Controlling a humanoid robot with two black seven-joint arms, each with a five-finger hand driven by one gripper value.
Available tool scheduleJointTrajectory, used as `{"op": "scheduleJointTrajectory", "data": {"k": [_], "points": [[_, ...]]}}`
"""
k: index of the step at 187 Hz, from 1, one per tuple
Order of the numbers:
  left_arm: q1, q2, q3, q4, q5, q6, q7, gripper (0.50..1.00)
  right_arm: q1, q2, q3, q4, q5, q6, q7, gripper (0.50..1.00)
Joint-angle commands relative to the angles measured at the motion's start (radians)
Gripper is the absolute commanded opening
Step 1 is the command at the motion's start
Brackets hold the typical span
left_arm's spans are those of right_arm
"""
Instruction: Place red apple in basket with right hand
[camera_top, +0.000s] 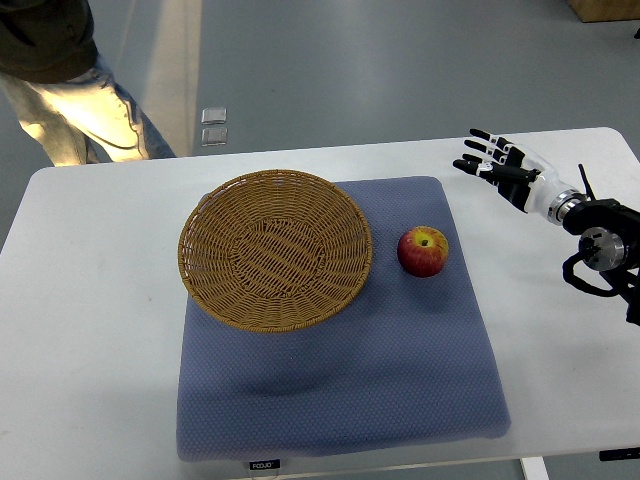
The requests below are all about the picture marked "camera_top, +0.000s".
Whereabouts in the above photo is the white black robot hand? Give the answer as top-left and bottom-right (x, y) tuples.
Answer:
(453, 129), (587, 225)

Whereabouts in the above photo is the red yellow apple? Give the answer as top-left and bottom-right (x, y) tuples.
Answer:
(396, 226), (449, 278)

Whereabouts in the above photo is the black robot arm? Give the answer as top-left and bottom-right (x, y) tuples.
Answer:
(554, 165), (639, 325)

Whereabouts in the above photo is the brown wicker basket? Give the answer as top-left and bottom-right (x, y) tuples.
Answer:
(177, 170), (373, 333)

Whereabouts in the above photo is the wooden box corner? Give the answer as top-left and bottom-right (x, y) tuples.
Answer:
(567, 0), (639, 23)

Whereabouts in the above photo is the blue grey cushion mat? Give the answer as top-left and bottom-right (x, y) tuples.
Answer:
(177, 176), (511, 462)

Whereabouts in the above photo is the white table leg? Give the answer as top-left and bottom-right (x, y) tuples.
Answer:
(520, 457), (550, 480)

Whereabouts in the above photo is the lower metal floor plate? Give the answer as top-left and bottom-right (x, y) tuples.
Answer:
(201, 127), (228, 147)

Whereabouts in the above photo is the metal floor plate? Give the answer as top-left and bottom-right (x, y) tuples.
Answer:
(201, 107), (227, 125)
(201, 127), (228, 147)

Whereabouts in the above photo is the upper metal floor plate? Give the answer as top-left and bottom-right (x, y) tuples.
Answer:
(201, 107), (227, 125)

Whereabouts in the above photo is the black table label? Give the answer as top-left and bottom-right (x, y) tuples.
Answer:
(249, 459), (281, 471)

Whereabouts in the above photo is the person in light jeans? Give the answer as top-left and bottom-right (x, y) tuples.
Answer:
(1, 1), (175, 167)

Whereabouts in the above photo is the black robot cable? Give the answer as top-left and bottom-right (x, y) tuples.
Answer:
(561, 253), (632, 298)

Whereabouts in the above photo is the black bracket under table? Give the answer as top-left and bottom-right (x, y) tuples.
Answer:
(599, 447), (640, 462)

